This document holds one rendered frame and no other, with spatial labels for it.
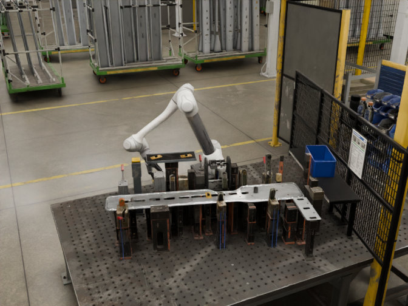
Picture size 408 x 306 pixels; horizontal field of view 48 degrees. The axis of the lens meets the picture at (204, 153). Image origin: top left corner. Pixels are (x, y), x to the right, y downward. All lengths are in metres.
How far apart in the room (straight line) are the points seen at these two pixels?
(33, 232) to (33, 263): 0.51
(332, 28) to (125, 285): 3.63
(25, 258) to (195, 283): 2.09
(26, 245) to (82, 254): 1.55
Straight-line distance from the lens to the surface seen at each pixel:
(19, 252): 4.67
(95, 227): 3.51
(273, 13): 10.06
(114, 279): 3.01
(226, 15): 11.19
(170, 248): 3.20
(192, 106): 3.43
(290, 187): 3.37
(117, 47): 9.91
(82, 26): 12.26
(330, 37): 5.40
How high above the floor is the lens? 2.58
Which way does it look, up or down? 24 degrees down
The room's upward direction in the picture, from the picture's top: straight up
